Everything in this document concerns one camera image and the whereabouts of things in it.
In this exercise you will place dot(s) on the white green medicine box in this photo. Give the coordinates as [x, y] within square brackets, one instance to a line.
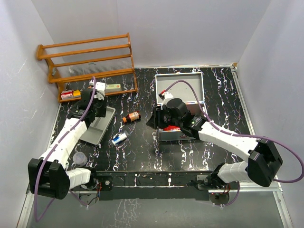
[113, 88]

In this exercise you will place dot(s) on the brown bottle orange cap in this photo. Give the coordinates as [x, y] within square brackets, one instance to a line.
[132, 117]

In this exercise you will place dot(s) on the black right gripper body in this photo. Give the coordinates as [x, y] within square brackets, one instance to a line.
[163, 118]

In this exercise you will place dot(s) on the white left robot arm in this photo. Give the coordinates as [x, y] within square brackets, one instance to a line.
[47, 174]

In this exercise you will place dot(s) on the grey plastic tray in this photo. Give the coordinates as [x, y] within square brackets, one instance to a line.
[97, 129]

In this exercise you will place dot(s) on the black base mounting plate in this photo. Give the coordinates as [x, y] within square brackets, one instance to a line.
[148, 185]

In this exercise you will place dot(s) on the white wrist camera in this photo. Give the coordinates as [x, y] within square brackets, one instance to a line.
[165, 97]
[99, 89]

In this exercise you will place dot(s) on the red fabric medicine pouch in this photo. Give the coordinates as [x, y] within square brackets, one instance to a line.
[171, 128]

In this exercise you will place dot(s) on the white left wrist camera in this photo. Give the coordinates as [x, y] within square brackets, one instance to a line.
[99, 89]

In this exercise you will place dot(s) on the yellow small box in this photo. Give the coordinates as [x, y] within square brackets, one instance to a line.
[76, 93]

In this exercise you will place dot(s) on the clear plastic cup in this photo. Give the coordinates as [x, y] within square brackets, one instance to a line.
[80, 159]

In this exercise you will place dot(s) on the white blue bandage roll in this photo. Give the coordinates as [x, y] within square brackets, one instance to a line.
[119, 138]

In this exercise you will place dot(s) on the orange wooden shelf rack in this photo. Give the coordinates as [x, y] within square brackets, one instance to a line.
[77, 61]

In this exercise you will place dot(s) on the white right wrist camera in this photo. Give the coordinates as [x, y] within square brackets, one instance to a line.
[165, 97]

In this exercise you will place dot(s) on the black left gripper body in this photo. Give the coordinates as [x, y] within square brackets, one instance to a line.
[99, 108]

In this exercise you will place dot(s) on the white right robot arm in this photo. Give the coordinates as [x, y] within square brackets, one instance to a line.
[260, 157]

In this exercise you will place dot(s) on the red white medicine box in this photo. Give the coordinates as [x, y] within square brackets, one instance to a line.
[68, 94]

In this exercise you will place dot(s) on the grey storage box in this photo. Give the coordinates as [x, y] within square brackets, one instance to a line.
[179, 97]

